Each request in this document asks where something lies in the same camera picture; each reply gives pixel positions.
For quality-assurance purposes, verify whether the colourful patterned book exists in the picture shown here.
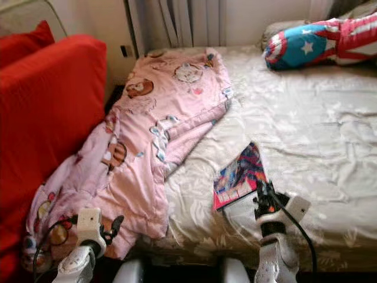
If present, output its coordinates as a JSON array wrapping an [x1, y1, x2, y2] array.
[[213, 141, 269, 212]]

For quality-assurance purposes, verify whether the grey left robot leg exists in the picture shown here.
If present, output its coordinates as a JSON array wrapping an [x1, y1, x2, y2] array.
[[111, 259, 145, 283]]

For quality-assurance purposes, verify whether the grey robot leg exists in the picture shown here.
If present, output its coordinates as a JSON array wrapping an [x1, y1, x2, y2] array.
[[111, 259, 145, 283], [220, 257, 252, 283]]

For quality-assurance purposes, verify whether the grey right robot leg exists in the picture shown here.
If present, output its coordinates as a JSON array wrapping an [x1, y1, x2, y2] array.
[[220, 257, 252, 283]]

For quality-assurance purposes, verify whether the bed with beige floral sheet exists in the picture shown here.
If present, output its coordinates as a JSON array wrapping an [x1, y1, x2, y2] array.
[[124, 45, 377, 273]]

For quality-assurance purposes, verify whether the pink cartoon print blanket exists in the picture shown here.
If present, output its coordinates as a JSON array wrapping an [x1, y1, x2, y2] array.
[[22, 48, 233, 274]]

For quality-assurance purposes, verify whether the red fabric cushion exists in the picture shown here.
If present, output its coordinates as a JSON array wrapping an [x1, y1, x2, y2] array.
[[0, 20, 56, 64], [0, 33, 108, 283]]

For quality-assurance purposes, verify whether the flag print bolster pillow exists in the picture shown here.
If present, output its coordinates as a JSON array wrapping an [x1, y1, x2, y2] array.
[[263, 17, 377, 72]]

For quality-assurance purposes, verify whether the white sheer curtain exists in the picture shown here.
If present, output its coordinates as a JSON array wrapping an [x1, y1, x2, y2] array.
[[224, 0, 313, 49]]

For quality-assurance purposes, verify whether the grey curtain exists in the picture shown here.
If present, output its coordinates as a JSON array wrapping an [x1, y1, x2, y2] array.
[[126, 0, 228, 55], [309, 0, 377, 22]]

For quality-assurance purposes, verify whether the beige mattress with rounded corner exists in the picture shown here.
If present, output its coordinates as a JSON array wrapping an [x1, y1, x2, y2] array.
[[0, 0, 69, 42]]

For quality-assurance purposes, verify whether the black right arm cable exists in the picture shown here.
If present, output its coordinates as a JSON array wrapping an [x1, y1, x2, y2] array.
[[271, 198, 318, 278]]

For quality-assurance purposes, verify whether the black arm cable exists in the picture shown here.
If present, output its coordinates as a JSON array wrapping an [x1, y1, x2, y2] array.
[[271, 198, 318, 278], [32, 215, 79, 281]]

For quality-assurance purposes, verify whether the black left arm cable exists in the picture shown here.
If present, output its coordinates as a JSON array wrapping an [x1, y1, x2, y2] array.
[[32, 215, 79, 281]]

